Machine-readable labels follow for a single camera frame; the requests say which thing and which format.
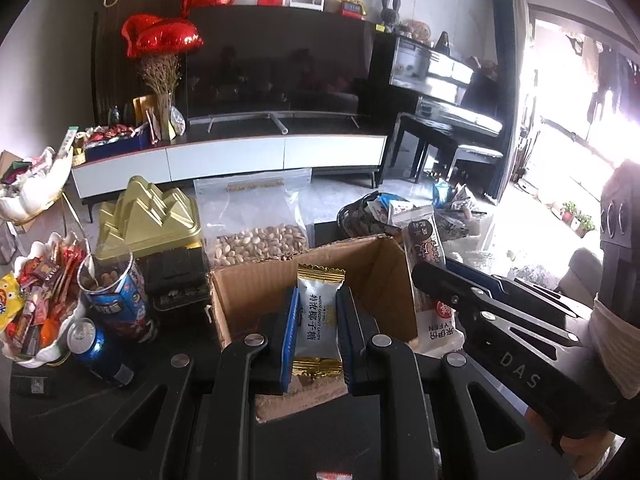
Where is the white gold candy packet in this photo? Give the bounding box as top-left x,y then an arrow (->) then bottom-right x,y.
293,264 -> 346,379

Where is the brown white snack bar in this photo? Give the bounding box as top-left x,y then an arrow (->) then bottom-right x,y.
401,210 -> 464,359

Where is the dark bowl of snacks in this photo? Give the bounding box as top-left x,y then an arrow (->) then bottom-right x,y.
336,191 -> 433,237

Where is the brown cardboard box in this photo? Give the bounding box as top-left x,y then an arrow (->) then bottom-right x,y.
209,236 -> 418,422

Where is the clear bag of pistachios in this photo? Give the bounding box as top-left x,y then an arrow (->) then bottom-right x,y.
194,168 -> 311,269

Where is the black piano bench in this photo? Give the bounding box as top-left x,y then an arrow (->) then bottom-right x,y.
382,112 -> 506,187

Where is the gold mountain tissue box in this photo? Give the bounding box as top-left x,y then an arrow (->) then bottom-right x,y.
94,176 -> 202,260

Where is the blue soda can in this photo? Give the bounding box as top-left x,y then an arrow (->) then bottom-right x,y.
66,318 -> 134,387

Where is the blue snack cup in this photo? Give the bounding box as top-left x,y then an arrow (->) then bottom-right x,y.
77,250 -> 156,342

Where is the black upright piano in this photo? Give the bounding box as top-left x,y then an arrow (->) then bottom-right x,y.
358,32 -> 506,185

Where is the white tv cabinet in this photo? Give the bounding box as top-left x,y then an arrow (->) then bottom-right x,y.
72,134 -> 386,198

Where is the white shell snack bowl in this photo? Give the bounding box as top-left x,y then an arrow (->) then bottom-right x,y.
1,232 -> 88,370

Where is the black television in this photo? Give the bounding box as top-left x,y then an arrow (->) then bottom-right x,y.
180,6 -> 373,118

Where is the grey bunny figurine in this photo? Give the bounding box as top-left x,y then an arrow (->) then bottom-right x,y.
380,0 -> 401,30

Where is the blue tray of candies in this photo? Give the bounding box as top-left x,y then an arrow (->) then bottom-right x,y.
74,124 -> 151,165

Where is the dried flower vase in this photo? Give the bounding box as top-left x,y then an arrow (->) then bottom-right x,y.
140,53 -> 181,141

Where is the upper white shell bowl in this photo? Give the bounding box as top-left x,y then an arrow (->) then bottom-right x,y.
1,146 -> 73,226

